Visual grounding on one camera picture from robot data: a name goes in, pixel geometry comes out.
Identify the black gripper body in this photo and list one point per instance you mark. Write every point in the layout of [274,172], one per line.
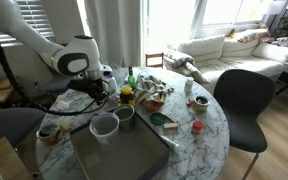
[84,86]

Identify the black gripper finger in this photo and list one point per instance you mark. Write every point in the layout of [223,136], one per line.
[100,97]
[105,93]

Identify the translucent plastic cup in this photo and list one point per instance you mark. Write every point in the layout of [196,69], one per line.
[104,130]

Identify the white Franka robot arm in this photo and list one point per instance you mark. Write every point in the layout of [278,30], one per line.
[67,56]

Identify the clear bottle with blue cap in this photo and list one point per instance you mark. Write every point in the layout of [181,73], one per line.
[111,85]

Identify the dark jar with yellow lid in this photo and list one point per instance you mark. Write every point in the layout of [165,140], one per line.
[126,96]

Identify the small white plastic object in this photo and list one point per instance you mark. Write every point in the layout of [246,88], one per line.
[63,105]

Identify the green hot sauce bottle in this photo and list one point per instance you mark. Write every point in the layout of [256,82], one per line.
[131,79]

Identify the small wooden block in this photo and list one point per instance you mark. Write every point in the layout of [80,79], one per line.
[170,125]
[65,127]
[171,118]

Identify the crumpled brown paper bag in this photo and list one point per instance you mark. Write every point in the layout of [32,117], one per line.
[153,104]

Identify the green round lid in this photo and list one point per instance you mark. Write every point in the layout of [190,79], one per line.
[158,118]

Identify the gold tin can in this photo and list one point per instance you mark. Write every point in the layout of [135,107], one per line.
[49,134]

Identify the wooden chair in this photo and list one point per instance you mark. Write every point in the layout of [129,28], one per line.
[154,55]

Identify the white curtain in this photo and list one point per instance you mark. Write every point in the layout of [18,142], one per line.
[115,31]

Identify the dark grey box tray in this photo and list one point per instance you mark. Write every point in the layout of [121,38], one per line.
[130,156]

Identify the white tube with green cap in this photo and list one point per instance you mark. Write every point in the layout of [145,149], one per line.
[169,142]

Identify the black chair left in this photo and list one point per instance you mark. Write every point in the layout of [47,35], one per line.
[12,126]

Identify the white window blinds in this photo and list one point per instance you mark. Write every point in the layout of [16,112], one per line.
[34,20]

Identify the folded light blanket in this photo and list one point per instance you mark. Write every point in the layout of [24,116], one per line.
[184,65]

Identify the small white bottle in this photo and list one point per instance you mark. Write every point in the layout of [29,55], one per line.
[188,85]

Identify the small red packet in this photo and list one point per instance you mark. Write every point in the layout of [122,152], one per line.
[189,102]

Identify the green tin can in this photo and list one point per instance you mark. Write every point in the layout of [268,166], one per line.
[200,104]

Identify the small jar with red lid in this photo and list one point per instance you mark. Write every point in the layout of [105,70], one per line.
[197,127]

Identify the light wooden board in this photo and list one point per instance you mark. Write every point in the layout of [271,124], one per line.
[7,160]

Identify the white sofa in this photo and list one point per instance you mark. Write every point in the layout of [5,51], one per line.
[237,56]

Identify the black shell chair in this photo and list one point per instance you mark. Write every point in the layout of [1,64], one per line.
[244,106]

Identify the patterned cushion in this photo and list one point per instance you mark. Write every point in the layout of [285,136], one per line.
[250,35]

